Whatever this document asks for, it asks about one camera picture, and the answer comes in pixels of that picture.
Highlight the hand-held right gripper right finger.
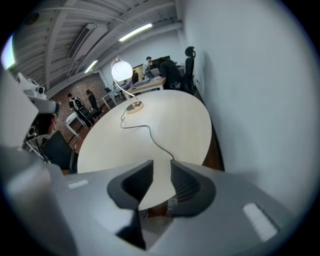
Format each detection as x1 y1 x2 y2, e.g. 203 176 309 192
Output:
159 159 295 256

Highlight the wooden office desk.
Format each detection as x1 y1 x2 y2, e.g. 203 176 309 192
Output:
127 76 168 96

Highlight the black monitor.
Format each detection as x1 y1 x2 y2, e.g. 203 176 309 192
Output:
149 55 171 70

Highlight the grey head-worn camera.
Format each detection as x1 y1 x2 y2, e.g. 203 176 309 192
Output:
15 72 62 116

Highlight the white frame desk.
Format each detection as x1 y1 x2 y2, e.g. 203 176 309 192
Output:
96 86 127 110

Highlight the white ceiling air conditioner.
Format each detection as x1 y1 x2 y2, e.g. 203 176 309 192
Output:
66 23 109 60

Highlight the black mesh chair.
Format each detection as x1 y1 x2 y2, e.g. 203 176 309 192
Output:
40 130 76 174

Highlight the black high-back office chair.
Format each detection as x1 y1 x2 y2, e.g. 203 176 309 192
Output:
180 46 197 95

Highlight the long ceiling light tube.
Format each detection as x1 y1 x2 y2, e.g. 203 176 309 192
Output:
118 23 154 42

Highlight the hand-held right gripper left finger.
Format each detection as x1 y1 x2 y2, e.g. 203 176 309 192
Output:
62 159 154 256

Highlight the short ceiling light tube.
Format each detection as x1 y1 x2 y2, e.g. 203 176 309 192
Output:
84 59 99 74

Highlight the white globe gold lamp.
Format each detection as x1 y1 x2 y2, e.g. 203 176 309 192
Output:
110 55 145 115

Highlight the black lamp cable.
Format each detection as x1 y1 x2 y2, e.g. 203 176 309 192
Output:
120 108 176 161

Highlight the white low desk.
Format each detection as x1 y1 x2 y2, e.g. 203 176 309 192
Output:
65 112 87 134

